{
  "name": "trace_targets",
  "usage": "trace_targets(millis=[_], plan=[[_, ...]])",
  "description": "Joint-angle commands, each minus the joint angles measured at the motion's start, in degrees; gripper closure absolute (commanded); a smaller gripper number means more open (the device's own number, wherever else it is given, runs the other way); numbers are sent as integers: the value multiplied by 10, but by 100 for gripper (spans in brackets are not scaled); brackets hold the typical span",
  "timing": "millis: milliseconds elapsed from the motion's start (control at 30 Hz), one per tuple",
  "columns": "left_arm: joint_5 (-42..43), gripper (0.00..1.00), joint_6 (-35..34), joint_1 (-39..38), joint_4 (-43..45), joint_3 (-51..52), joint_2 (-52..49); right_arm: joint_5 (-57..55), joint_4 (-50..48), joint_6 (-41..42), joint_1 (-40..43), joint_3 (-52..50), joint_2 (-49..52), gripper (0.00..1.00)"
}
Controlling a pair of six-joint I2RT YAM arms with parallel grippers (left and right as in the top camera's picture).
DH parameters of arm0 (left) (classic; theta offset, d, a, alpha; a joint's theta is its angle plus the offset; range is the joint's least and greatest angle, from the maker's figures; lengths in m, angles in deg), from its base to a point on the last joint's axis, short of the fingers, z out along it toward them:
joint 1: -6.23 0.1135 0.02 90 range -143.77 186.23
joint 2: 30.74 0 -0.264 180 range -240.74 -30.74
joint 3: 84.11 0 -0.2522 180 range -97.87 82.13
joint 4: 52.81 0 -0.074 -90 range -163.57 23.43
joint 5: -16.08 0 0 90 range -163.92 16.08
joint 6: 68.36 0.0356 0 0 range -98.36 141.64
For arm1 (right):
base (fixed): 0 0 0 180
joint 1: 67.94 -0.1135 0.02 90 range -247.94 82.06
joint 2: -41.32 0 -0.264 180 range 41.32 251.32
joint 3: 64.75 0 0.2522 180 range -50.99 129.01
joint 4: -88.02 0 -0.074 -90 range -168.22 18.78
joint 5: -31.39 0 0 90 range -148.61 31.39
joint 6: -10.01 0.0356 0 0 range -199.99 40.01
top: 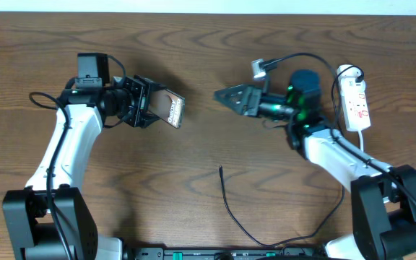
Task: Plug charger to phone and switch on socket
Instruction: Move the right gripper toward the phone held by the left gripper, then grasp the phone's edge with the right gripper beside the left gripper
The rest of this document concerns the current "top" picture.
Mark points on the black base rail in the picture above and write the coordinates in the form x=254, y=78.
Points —
x=221, y=254

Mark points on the white power strip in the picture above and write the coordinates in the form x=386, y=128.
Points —
x=354, y=104

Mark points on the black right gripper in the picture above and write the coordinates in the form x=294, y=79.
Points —
x=250, y=98

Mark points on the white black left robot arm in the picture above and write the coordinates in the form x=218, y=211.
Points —
x=48, y=218

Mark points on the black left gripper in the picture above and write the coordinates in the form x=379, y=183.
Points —
x=141, y=85

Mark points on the white USB charger plug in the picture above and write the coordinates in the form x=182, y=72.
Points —
x=348, y=70

